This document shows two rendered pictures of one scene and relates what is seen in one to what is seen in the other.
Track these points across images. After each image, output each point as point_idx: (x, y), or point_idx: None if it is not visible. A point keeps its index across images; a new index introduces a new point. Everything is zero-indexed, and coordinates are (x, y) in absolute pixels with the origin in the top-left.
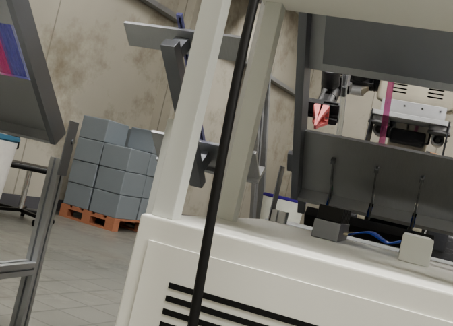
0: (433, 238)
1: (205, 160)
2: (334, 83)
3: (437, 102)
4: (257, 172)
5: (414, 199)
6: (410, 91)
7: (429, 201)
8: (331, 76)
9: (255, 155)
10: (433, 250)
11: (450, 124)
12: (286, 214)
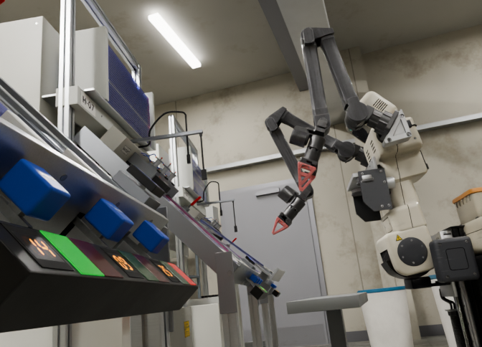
0: (253, 287)
1: (262, 275)
2: (285, 199)
3: (376, 154)
4: (265, 273)
5: None
6: (371, 156)
7: None
8: (279, 196)
9: (254, 265)
10: (440, 282)
11: (361, 173)
12: (248, 296)
